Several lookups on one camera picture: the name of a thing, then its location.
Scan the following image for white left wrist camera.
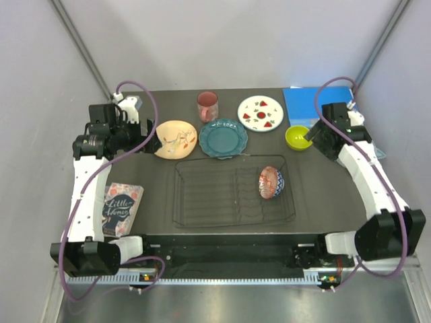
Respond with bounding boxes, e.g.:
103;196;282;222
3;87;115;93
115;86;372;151
112;93;142;124

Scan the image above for red blue patterned bowl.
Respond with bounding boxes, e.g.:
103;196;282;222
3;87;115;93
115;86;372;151
258;166;285;199

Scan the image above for black wire dish rack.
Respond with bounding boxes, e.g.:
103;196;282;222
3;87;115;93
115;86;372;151
172;155;296;229

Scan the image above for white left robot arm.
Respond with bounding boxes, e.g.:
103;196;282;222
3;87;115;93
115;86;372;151
50;96;162;277

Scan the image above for blue clip file folder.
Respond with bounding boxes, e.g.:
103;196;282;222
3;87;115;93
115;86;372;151
283;86;353;128

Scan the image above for Little Women book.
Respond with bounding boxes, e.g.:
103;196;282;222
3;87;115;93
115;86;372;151
102;182;144;238

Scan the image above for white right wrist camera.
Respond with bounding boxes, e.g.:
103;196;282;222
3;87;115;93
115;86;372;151
347;100;365;127

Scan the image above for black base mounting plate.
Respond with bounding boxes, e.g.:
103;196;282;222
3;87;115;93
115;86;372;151
138;234;352;269

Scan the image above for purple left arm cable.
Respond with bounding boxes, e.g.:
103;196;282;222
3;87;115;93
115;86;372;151
58;80;165;301

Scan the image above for teal scalloped plate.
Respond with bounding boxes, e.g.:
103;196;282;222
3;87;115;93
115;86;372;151
199;118;248;159

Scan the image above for beige floral plate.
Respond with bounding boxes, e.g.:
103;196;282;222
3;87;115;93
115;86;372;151
155;120;198;159

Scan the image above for pink mug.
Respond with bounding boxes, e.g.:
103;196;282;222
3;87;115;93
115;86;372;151
197;91;219;122

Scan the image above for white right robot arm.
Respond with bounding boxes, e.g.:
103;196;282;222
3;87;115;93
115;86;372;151
306;102;426;266

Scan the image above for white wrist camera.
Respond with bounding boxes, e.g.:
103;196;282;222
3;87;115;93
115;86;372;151
112;93;142;124
347;100;365;127

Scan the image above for lime green bowl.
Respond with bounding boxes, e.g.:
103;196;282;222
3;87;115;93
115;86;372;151
285;125;312;151

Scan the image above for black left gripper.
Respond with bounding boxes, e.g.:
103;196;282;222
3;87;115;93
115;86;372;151
110;116;161;153

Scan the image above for white watermelon plate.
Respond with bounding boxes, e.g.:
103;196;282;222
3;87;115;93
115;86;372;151
237;95;284;133

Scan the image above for teal cat-ear headphones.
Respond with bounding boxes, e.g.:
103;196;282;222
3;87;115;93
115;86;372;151
372;143;386;159

